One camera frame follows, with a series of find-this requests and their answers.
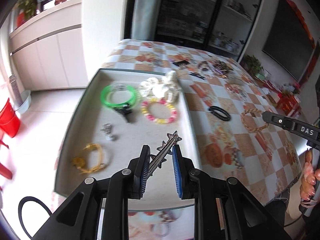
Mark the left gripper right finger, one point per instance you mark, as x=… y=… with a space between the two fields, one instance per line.
x=182 y=166

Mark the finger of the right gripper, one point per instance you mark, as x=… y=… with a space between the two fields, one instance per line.
x=299 y=128

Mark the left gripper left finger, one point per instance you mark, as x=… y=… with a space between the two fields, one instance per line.
x=141 y=171

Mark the silver charm with bead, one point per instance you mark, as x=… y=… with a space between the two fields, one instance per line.
x=107 y=130

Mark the black claw hair clip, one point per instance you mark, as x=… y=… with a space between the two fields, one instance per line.
x=125 y=111

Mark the white polka dot scrunchie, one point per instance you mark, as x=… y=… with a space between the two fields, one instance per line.
x=166 y=87

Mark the green plastic bangle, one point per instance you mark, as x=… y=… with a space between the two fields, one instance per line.
x=118 y=95

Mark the person right hand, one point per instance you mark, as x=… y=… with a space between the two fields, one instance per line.
x=309 y=179

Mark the grey shallow tray box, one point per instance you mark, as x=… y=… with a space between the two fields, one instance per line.
x=91 y=114

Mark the checkered floral tablecloth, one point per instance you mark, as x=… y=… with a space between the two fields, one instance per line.
x=226 y=113

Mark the potted green plant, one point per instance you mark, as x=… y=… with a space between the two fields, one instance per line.
x=252 y=65

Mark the small black hair clip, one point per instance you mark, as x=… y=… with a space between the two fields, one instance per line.
x=197 y=75

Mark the black bow hair clip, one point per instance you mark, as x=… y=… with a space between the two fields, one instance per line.
x=182 y=63

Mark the red plastic chair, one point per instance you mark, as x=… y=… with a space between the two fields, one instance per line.
x=4 y=171

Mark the red plastic bucket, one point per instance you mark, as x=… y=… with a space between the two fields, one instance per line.
x=9 y=121

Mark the white low cabinet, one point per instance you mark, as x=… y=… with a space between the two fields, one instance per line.
x=47 y=50

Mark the dark glass display cabinet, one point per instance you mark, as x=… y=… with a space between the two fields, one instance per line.
x=222 y=27

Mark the yellow flower plant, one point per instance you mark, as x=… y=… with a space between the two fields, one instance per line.
x=28 y=7

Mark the black wall television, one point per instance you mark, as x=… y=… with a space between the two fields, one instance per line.
x=289 y=42

